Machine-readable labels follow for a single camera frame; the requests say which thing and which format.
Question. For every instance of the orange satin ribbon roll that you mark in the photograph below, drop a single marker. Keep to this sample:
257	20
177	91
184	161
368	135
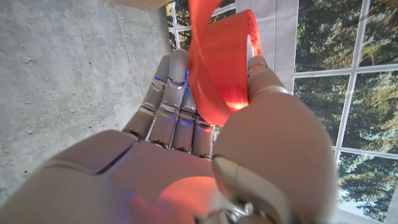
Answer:
220	62

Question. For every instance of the printed window forest backdrop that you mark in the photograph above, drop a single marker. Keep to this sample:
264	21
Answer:
342	93

